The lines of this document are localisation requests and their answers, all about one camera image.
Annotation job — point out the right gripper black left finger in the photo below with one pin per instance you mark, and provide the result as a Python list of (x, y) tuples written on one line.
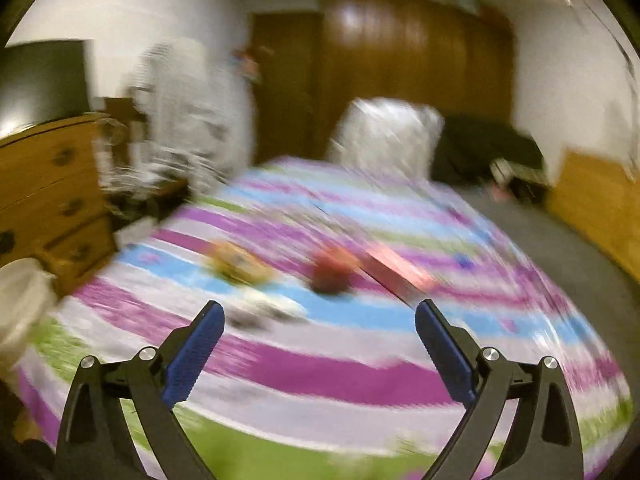
[(94, 441)]

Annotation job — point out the brown wooden wardrobe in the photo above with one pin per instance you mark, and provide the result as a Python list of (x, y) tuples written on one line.
[(312, 64)]

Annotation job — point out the white plastic bucket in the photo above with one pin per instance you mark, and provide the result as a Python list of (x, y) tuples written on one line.
[(27, 294)]

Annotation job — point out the light wooden furniture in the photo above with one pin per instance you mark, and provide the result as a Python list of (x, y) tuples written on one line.
[(599, 198)]

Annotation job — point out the red flat packet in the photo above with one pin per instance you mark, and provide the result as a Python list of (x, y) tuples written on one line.
[(403, 279)]

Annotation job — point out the colourful striped bedspread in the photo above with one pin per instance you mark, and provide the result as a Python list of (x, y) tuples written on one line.
[(304, 386)]

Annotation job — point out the black flat screen television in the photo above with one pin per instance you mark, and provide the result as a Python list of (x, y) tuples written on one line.
[(44, 81)]

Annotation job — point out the red round object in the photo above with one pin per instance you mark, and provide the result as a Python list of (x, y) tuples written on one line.
[(332, 270)]

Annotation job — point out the black bedding pile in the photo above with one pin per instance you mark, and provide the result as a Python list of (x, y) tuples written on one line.
[(473, 151)]

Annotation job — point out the grey striped hanging cloth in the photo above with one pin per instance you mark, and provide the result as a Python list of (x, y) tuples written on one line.
[(185, 116)]

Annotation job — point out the brown wooden dresser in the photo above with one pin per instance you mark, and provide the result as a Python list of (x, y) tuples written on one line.
[(52, 207)]

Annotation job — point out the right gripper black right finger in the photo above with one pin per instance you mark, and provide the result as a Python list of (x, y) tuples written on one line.
[(544, 440)]

